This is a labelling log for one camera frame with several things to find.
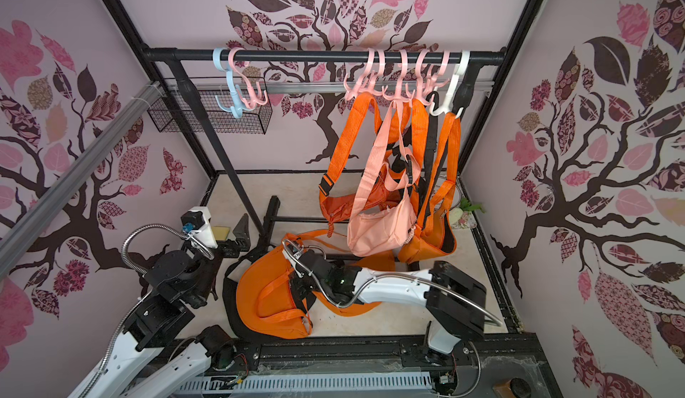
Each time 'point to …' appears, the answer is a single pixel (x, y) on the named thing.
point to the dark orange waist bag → (339, 197)
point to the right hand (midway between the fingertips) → (287, 274)
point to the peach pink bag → (383, 222)
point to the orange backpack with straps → (264, 295)
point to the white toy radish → (456, 214)
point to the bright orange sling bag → (433, 236)
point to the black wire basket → (169, 111)
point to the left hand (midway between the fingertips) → (230, 221)
